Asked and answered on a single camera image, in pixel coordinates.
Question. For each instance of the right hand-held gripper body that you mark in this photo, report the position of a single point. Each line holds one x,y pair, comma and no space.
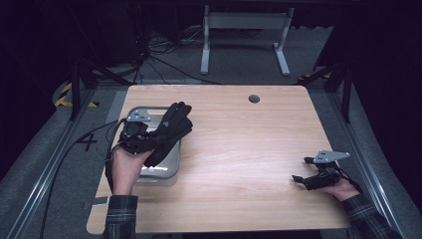
323,181

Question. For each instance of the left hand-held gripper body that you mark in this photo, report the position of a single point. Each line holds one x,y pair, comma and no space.
134,132

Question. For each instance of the person's right hand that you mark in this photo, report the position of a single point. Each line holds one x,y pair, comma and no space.
343,191

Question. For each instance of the black metal stand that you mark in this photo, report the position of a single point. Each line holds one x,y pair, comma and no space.
346,93
75,89

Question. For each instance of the grey tape strip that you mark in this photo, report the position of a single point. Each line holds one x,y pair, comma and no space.
99,201

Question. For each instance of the yellow black hazard tape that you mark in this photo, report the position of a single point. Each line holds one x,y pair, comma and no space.
63,96

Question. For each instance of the aluminium floor rail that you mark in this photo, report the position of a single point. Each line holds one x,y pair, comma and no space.
368,149
49,166

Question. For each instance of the white metal desk frame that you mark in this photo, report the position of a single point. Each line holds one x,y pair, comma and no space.
247,20

